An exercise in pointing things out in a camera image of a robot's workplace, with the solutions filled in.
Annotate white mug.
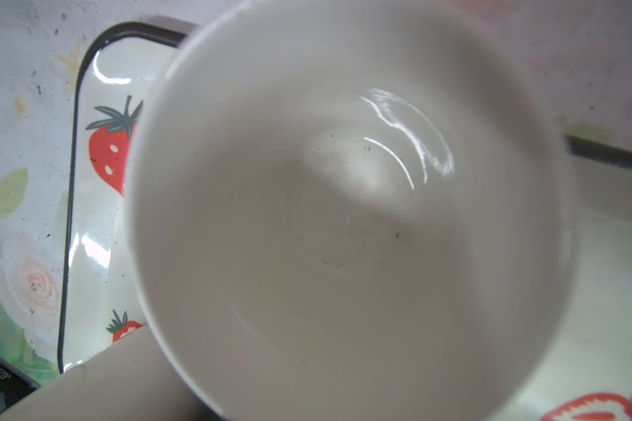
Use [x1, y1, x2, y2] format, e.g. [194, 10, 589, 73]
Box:
[124, 1, 577, 420]

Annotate strawberry print serving tray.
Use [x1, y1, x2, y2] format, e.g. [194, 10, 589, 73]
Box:
[57, 22, 632, 420]

